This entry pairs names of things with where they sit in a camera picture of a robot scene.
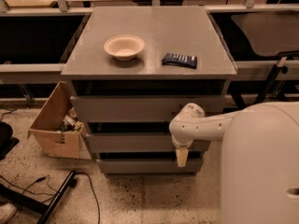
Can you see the white shoe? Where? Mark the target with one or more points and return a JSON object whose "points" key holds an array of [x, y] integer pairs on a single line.
{"points": [[7, 211]]}

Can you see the grey bottom drawer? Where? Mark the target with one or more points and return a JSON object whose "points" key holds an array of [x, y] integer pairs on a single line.
{"points": [[148, 167]]}

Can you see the dark blue snack packet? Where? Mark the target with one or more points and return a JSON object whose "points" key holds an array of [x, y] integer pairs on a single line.
{"points": [[180, 60]]}

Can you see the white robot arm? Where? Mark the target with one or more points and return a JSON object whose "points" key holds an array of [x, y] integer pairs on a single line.
{"points": [[259, 159]]}

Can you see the grey top drawer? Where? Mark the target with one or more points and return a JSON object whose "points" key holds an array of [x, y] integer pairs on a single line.
{"points": [[139, 109]]}

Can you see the brown cardboard box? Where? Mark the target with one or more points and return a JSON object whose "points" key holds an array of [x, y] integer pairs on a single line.
{"points": [[56, 129]]}

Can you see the grey metal rail frame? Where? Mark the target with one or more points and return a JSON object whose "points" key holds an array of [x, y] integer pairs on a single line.
{"points": [[31, 70]]}

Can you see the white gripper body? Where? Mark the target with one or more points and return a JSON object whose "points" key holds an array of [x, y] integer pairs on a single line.
{"points": [[182, 144]]}

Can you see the grey drawer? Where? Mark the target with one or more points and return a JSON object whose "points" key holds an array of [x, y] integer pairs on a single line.
{"points": [[139, 109], [106, 143], [148, 167]]}

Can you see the black chair base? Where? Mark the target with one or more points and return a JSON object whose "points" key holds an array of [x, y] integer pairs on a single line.
{"points": [[7, 140]]}

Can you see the beige paper bowl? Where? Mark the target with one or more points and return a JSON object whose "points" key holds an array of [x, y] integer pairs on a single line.
{"points": [[124, 47]]}

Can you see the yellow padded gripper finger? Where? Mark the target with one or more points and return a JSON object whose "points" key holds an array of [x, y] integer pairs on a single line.
{"points": [[182, 156]]}

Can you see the grey drawer cabinet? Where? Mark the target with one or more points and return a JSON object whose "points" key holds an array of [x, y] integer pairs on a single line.
{"points": [[144, 87]]}

